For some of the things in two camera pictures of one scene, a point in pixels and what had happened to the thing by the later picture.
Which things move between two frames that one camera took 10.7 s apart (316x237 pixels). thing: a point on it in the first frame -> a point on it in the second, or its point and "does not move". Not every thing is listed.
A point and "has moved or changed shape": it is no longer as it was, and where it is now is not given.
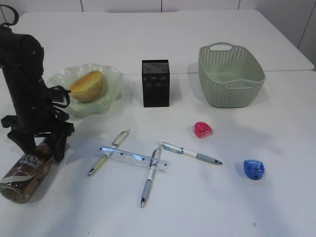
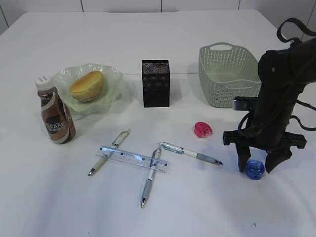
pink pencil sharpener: [202, 130] does not move
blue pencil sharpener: [255, 170] does not move
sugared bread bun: [88, 87] does not move
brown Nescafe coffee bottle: [22, 180] has moved or changed shape
